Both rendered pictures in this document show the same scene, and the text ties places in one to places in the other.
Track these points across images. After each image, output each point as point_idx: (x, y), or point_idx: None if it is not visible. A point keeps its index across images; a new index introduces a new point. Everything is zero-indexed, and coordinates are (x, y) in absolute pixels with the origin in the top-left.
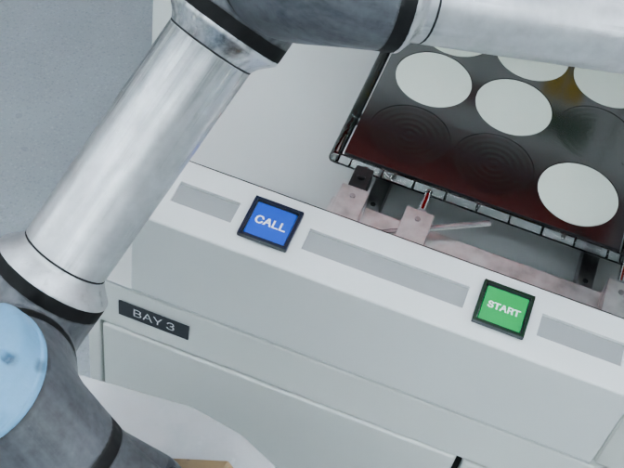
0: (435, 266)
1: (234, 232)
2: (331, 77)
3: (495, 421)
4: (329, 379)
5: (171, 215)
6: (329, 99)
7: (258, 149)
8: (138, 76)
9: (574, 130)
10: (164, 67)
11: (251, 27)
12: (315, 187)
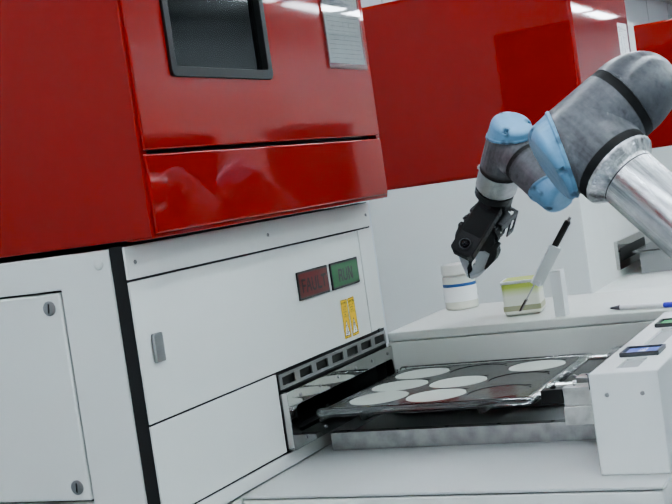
0: (649, 333)
1: (656, 355)
2: (397, 465)
3: None
4: None
5: (652, 364)
6: (425, 462)
7: (493, 469)
8: (664, 183)
9: (476, 372)
10: (662, 169)
11: (658, 119)
12: (528, 453)
